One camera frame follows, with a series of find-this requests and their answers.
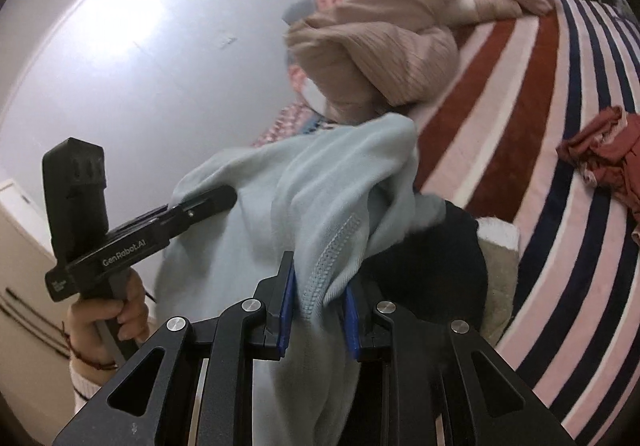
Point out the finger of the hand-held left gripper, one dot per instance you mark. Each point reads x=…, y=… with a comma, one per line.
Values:
x=210, y=203

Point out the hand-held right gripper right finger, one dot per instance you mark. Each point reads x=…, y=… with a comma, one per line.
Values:
x=351, y=326

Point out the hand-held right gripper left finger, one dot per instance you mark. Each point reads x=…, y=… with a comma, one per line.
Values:
x=286, y=306

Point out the light blue hoodie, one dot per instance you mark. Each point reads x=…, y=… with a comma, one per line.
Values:
x=300, y=186

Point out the person's left forearm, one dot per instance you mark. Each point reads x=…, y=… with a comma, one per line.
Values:
x=92, y=383

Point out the person's left hand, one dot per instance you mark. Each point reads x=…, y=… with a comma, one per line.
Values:
x=132, y=316

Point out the cream cabinet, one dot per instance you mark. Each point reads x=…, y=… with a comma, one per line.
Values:
x=25, y=251

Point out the black cloth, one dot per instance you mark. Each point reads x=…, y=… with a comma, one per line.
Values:
x=450, y=266

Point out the pink patterned bedding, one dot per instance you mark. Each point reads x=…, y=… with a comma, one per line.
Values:
x=295, y=121

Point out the beige fleece cloth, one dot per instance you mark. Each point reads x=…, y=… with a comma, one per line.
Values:
x=500, y=286

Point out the beige quilt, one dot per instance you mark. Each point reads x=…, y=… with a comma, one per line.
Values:
x=380, y=61

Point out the striped printed fleece blanket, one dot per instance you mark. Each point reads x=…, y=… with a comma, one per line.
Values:
x=550, y=176

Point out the dark red garment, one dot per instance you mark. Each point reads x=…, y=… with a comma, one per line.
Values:
x=605, y=156

